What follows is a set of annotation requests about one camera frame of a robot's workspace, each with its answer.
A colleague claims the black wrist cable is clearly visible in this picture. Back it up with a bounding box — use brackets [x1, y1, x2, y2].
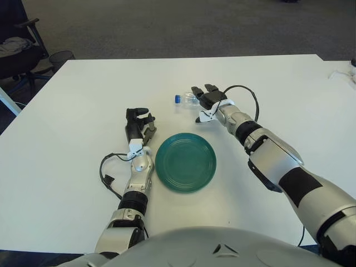
[222, 85, 260, 122]
[99, 152, 131, 201]

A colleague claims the thin black right elbow cable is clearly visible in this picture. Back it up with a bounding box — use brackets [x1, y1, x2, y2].
[296, 224, 305, 247]

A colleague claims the white desk frame beam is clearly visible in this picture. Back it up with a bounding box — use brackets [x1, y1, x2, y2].
[0, 85, 22, 116]

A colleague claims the black office chair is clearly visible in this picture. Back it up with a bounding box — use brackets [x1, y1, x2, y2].
[0, 0, 53, 84]

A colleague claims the black wire mesh wastebasket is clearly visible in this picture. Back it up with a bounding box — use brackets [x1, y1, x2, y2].
[49, 50, 76, 72]

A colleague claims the green round plate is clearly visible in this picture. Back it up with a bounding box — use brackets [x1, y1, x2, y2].
[155, 132, 218, 195]

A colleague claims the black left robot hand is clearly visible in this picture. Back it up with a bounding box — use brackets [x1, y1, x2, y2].
[124, 107, 157, 147]

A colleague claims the clear bottle with blue cap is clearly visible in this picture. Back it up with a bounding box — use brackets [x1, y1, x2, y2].
[174, 92, 201, 110]

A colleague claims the silver robot torso cover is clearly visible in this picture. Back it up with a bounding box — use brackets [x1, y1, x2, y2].
[69, 226, 332, 267]

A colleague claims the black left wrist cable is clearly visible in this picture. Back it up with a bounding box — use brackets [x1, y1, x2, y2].
[99, 152, 131, 201]

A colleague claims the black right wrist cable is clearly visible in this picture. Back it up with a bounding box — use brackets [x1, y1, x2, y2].
[222, 85, 260, 122]

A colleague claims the grey cloth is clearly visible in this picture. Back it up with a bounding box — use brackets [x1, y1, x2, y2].
[0, 37, 33, 55]

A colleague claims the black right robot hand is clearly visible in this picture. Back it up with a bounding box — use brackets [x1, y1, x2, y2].
[190, 83, 228, 123]

